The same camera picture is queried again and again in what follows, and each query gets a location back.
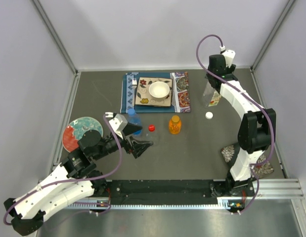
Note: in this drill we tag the red cap clear bottle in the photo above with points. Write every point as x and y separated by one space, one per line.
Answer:
152 135

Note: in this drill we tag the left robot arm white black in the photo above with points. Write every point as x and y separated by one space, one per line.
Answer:
74 178

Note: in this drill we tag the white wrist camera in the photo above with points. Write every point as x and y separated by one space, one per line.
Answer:
228 55
117 122

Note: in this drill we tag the blue cap water bottle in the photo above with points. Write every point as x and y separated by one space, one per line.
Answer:
134 119

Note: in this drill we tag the blue patterned placemat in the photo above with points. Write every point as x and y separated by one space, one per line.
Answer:
180 92

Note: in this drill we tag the round red teal plate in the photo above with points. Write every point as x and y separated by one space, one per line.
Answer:
75 130

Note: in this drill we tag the white ceramic bowl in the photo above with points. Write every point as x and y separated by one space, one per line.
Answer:
159 90

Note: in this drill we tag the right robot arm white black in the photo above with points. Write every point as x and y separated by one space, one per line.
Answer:
256 132

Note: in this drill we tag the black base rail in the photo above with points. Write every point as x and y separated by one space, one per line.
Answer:
161 192

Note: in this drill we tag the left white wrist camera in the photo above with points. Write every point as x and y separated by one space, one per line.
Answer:
117 122

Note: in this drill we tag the white bottle cap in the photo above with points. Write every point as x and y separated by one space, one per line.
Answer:
209 115

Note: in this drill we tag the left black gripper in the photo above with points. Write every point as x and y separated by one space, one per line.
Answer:
138 147

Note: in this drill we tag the large clear juice bottle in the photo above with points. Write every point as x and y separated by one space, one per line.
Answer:
210 96

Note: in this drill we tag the square floral beige plate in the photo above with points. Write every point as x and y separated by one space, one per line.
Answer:
143 98

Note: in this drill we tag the grey cable duct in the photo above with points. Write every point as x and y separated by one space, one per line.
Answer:
220 204

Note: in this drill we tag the black floral square plate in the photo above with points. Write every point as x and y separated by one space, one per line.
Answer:
229 154

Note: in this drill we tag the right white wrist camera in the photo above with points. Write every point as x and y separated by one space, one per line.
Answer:
228 55

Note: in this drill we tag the orange juice bottle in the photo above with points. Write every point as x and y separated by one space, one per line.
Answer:
175 125

